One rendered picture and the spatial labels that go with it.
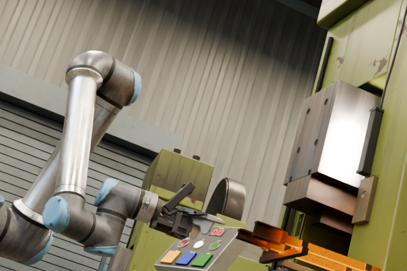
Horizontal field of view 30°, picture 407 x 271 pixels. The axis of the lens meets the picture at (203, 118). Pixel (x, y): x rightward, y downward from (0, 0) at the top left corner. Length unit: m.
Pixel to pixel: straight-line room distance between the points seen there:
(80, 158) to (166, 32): 9.86
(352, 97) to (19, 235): 1.39
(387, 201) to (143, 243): 5.32
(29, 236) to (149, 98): 9.12
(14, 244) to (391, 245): 1.22
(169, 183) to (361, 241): 5.32
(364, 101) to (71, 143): 1.33
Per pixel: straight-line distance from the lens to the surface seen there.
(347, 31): 3.58
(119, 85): 2.46
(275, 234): 2.20
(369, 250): 2.68
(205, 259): 3.26
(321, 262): 2.38
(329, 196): 2.98
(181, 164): 8.00
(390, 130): 2.85
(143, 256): 7.78
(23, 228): 2.52
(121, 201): 2.18
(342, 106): 3.03
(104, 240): 2.15
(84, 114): 2.27
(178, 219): 2.21
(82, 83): 2.34
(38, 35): 11.51
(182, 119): 11.64
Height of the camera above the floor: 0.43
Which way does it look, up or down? 20 degrees up
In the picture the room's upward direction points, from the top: 17 degrees clockwise
